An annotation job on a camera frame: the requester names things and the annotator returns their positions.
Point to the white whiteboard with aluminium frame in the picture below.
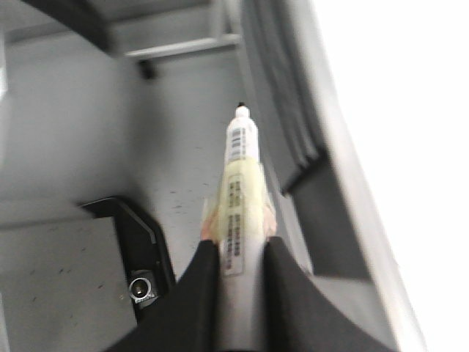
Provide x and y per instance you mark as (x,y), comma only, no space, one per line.
(390,81)

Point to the black stand base with socket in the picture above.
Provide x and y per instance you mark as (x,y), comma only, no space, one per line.
(142,245)

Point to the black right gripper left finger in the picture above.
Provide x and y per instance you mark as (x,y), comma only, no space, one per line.
(185,319)

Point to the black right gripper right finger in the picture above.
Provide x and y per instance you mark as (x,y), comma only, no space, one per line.
(299,317)

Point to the white taped marker pen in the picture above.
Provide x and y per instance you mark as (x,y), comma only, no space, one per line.
(238,213)

